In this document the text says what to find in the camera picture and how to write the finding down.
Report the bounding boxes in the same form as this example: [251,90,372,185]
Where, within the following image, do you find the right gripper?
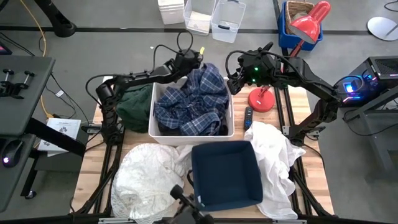
[226,49,277,96]

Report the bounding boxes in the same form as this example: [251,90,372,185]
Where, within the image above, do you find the blue plaid shirt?
[154,62,231,137]

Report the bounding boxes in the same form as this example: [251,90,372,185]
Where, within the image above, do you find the plain white cloth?
[244,121,307,220]

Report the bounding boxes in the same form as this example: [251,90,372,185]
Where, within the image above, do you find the white lace cloth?
[111,142,193,224]

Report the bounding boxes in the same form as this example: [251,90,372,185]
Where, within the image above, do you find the black remote control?
[243,106,254,131]

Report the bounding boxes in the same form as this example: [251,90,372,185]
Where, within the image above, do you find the clear plastic bin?
[183,0,217,36]

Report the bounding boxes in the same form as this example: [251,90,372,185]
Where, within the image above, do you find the white plastic box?
[157,0,185,26]

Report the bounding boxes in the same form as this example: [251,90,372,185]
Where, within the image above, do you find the clear plastic containers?
[210,0,247,44]

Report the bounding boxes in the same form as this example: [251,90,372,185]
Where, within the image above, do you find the blue plastic crate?
[277,1,324,52]

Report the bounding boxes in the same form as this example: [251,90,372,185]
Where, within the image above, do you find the dark green cloth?
[115,83,154,134]

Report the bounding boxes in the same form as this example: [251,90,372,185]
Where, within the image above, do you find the white perforated plastic basket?
[148,77,236,147]

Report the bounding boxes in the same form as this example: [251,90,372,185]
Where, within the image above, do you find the navy white fabric bin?
[190,140,264,212]

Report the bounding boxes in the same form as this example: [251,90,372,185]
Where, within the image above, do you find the wicker basket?
[285,0,315,35]

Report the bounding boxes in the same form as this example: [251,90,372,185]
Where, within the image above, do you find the black stand leg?
[33,0,78,38]

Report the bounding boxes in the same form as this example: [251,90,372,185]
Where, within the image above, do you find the grey metal stand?
[341,83,398,175]

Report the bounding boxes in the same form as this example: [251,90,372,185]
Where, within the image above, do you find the white paper booklet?
[37,117,82,156]

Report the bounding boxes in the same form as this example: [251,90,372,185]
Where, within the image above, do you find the black computer RGB lights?
[334,55,398,108]

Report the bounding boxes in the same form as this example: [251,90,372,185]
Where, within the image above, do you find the round silver disc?
[366,16,398,42]

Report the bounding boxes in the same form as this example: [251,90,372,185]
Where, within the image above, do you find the black desk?
[0,55,86,212]

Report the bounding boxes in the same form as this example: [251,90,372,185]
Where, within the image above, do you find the black desk clamp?
[0,68,35,100]

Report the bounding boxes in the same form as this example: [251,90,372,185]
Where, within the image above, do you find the black computer monitor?
[0,42,13,56]

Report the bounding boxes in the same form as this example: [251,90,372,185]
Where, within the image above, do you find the black computer mouse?
[1,139,24,169]

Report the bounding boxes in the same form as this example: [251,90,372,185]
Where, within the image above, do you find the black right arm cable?
[224,49,249,78]

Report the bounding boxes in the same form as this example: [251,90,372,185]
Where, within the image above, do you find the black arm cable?
[176,30,194,54]
[224,49,249,78]

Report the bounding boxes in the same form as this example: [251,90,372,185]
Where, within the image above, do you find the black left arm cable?
[176,30,194,54]

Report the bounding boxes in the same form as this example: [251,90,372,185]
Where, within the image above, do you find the black table camera mount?
[169,184,215,224]

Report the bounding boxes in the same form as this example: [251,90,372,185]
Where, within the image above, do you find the yellow floor cable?
[19,0,55,119]

